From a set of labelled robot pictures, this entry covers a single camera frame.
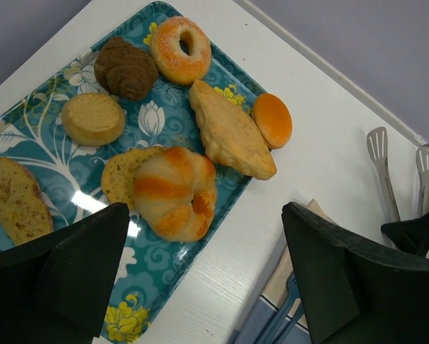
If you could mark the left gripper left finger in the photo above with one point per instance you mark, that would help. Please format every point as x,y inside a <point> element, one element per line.
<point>56,289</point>

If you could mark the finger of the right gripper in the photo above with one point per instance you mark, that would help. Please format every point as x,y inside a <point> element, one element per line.
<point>411,236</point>

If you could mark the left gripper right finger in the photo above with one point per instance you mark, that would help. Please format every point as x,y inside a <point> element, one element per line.
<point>354,290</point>

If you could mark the metal tongs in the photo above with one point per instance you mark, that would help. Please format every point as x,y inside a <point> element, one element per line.
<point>377,145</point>

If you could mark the twisted orange glazed bread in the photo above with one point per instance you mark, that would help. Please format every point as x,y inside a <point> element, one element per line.
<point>175,192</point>

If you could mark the large bread slice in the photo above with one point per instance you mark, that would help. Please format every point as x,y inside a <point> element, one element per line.
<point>23,213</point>

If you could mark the oval bread slice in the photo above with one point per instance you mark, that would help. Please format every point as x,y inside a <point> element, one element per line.
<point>120,171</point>

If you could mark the blue plastic chopstick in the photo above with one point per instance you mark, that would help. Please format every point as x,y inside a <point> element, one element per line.
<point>285,332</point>

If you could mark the blue plastic spork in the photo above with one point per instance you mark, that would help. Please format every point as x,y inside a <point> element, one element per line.
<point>271,330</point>

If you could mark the round yellow cake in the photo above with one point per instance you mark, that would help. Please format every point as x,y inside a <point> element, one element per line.
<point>93,119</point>

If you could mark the small round orange bun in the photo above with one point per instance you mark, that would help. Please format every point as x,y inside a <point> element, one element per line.
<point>273,119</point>

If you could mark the tan turnover pastry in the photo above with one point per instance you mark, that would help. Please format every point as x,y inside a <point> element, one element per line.
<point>229,135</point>

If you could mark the teal floral tray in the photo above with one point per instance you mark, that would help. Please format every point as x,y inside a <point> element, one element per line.
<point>71,179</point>

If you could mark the chocolate croissant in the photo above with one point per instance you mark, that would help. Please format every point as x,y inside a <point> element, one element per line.
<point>125,70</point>

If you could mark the sugared ring donut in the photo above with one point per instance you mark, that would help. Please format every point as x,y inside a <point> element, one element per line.
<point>181,50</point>

